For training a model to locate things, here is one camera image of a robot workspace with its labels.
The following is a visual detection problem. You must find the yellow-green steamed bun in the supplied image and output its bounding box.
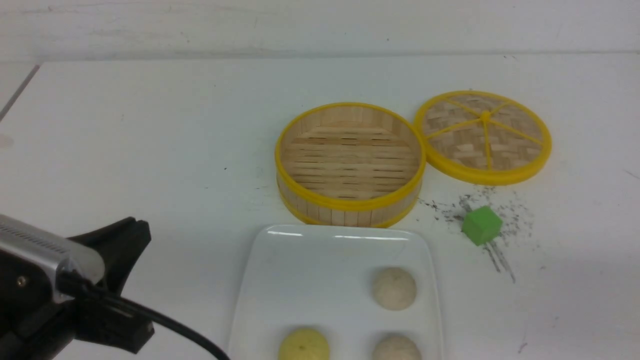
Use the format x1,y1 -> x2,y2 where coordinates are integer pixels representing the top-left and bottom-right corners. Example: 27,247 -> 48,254
278,327 -> 330,360

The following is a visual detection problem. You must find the green foam cube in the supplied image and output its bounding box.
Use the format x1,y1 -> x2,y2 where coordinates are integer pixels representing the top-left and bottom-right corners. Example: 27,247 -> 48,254
461,206 -> 503,247

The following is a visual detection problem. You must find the white rectangular plate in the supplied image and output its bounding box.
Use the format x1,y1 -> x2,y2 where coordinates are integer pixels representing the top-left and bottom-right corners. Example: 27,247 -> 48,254
227,224 -> 446,360

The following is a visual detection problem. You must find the white steamed bun front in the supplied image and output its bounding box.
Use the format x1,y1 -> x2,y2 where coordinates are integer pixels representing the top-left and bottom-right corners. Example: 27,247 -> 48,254
372,334 -> 423,360

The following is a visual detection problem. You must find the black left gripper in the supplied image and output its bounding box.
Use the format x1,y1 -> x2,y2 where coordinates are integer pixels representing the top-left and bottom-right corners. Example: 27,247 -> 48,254
0,217 -> 155,360

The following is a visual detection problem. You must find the white steamed bun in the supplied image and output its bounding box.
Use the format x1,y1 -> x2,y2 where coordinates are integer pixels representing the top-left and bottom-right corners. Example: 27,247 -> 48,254
371,267 -> 418,312
372,334 -> 423,360

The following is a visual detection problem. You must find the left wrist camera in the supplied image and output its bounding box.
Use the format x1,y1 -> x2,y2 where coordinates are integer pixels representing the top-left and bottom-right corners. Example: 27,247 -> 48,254
0,214 -> 106,304

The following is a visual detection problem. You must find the bamboo steamer lid yellow rim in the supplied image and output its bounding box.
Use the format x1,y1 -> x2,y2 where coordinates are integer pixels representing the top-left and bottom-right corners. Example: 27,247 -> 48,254
413,89 -> 553,186

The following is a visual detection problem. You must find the bamboo steamer basket yellow rim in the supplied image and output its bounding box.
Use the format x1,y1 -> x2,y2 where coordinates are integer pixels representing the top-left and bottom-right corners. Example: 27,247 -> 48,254
274,102 -> 426,228

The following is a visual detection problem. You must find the black left camera cable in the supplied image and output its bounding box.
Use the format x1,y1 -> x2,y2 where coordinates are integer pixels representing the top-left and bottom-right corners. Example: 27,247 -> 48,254
57,272 -> 232,360

